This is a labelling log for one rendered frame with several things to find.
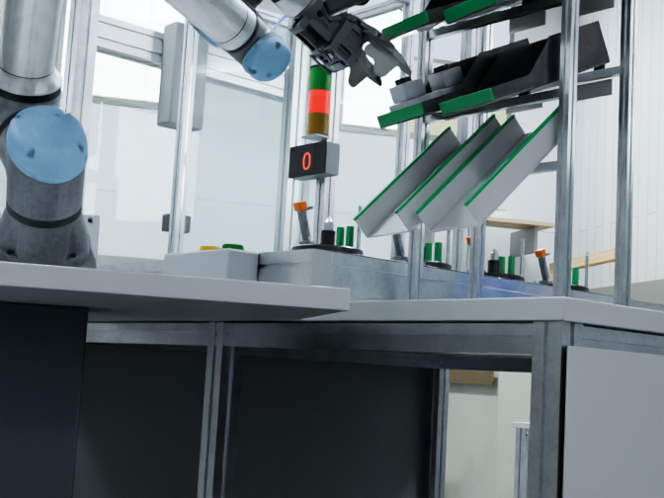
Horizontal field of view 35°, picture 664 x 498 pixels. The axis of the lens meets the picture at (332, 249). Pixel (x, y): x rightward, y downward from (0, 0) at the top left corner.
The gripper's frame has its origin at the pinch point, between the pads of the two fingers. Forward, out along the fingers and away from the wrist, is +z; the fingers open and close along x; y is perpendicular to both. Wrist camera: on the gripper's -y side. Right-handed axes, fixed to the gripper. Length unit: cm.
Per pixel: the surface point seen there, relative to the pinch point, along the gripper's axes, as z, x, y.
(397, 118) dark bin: 4.3, 1.5, 7.0
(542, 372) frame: 19, 49, 48
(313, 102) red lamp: 5.8, -45.0, -9.3
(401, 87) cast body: 1.3, 3.0, 2.9
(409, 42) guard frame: 49, -124, -92
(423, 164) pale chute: 15.7, -3.7, 7.3
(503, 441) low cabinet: 225, -217, -41
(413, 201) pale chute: 11.3, 9.0, 20.9
